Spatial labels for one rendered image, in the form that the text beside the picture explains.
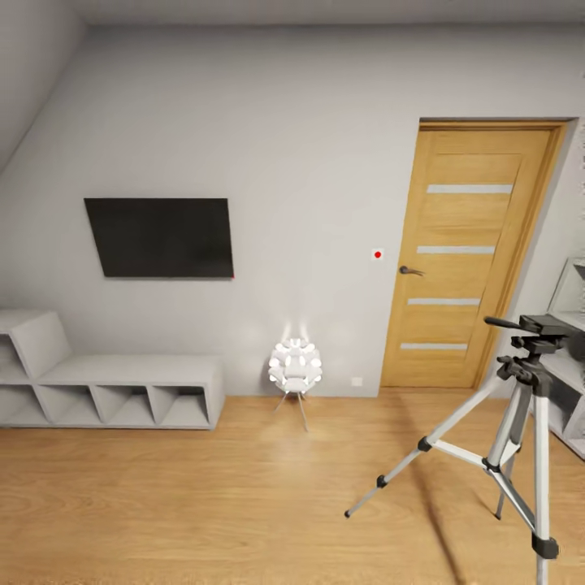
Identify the door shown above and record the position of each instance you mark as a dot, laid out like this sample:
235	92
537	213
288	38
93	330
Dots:
475	195

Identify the camera tripod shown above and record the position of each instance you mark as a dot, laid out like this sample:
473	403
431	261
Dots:
531	381

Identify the bookcase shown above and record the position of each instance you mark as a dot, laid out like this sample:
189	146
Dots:
42	384
568	306

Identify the wall mounted tv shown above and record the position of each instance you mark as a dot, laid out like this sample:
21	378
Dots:
163	237

